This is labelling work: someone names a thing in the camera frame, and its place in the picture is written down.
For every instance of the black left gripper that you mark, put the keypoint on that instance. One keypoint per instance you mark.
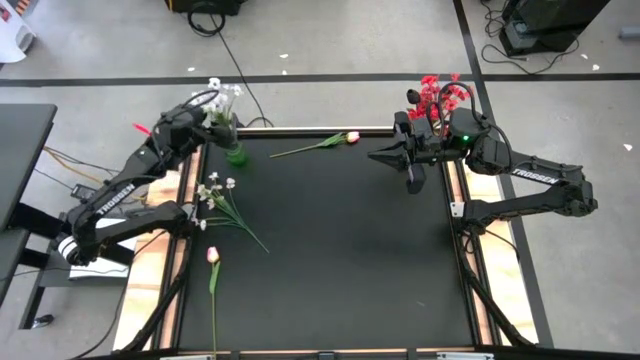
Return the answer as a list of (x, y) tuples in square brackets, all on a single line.
[(187, 130)]

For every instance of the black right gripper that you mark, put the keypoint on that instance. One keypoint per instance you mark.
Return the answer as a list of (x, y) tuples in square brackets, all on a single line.
[(425, 147)]

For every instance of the white artificial flower bunch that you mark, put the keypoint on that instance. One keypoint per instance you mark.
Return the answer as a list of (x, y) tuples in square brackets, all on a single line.
[(220, 107)]

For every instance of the thin white blossom spray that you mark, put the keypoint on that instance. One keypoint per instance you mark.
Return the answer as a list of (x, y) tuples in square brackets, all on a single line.
[(235, 217)]

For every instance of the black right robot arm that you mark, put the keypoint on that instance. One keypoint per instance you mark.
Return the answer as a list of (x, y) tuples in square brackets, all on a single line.
[(540, 175)]

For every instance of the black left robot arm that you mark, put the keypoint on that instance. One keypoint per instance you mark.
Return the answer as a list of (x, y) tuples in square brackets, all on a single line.
[(115, 197)]

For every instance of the green glass vase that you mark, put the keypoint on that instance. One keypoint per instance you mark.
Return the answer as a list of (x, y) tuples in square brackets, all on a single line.
[(237, 156)]

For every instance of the pink tulip with green stem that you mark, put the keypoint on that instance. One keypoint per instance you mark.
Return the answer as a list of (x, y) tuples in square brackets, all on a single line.
[(213, 255), (353, 136)]

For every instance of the small red flower piece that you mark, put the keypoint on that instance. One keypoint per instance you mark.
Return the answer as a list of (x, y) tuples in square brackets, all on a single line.
[(142, 129)]

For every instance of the small white plate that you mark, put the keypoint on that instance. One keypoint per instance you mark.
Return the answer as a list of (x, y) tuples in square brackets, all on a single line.
[(456, 209)]

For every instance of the black case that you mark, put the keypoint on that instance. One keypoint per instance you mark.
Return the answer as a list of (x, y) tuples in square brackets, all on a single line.
[(205, 5)]

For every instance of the black power brick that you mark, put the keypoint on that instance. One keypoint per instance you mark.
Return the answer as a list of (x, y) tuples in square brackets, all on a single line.
[(82, 191)]

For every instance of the white flat box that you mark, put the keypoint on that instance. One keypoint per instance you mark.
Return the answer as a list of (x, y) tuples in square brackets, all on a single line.
[(110, 270)]

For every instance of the black desk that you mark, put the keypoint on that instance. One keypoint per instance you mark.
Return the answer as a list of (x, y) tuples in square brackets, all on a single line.
[(25, 150)]

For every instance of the black equipment cabinet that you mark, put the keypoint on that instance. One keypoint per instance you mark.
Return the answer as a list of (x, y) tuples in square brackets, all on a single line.
[(550, 20)]

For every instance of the white machine housing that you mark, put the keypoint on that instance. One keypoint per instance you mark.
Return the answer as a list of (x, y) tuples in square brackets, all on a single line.
[(10, 40)]

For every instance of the small grey box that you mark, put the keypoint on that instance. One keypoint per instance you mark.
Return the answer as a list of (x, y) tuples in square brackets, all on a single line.
[(630, 33)]

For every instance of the black metal table frame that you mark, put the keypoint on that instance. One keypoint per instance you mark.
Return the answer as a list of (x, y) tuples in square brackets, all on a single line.
[(492, 310)]

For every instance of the silver mounting bracket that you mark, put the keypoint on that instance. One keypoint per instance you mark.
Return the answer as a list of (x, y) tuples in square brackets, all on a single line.
[(465, 356), (187, 357)]

